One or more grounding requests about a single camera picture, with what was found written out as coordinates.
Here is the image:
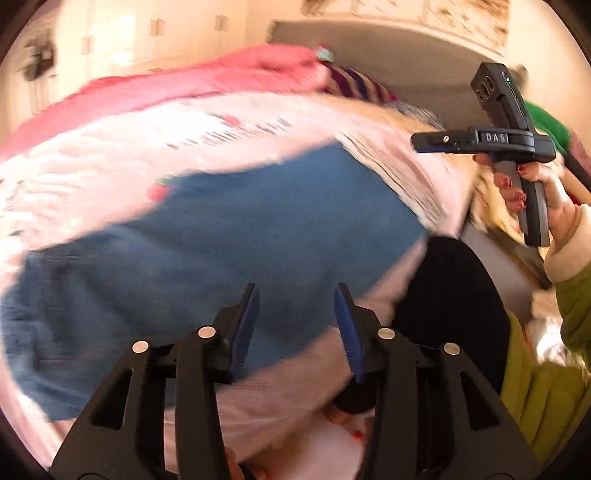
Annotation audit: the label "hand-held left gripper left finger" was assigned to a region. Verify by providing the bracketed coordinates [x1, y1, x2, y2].
[50, 283, 260, 480]

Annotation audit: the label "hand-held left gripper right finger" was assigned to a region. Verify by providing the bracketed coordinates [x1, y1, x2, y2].
[334, 283, 541, 480]

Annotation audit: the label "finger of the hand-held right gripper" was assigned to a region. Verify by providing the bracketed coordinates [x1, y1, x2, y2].
[411, 130, 478, 154]

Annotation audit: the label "blue denim pants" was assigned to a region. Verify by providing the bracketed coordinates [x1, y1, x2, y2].
[2, 141, 430, 421]

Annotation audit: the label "person's right forearm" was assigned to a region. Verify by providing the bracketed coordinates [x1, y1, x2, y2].
[544, 203, 591, 356]

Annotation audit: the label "person's right hand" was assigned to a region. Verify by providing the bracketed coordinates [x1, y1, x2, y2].
[475, 153, 580, 252]

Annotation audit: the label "green cloth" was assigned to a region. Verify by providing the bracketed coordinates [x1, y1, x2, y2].
[526, 102, 570, 154]

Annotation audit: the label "grey bed headboard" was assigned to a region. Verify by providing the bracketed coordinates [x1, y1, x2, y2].
[270, 21, 490, 134]

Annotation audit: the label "purple striped cloth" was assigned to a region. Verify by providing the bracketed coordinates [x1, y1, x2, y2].
[323, 65, 398, 104]

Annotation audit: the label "person's black trouser leg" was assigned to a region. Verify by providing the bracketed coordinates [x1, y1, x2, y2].
[332, 235, 509, 414]

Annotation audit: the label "white cloth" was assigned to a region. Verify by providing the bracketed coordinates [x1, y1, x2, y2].
[526, 291, 571, 367]

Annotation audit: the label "person's green jacket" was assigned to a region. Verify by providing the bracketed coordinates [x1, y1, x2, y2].
[501, 314, 587, 457]

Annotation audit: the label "pink printed bedsheet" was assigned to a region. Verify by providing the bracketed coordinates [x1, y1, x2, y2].
[0, 90, 472, 469]

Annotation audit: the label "pink quilt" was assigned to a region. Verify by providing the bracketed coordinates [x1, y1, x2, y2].
[0, 45, 333, 158]

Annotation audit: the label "white wardrobe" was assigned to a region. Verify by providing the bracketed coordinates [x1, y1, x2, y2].
[55, 0, 278, 70]

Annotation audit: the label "black hanging bag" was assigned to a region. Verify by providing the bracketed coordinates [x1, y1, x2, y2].
[22, 38, 57, 82]

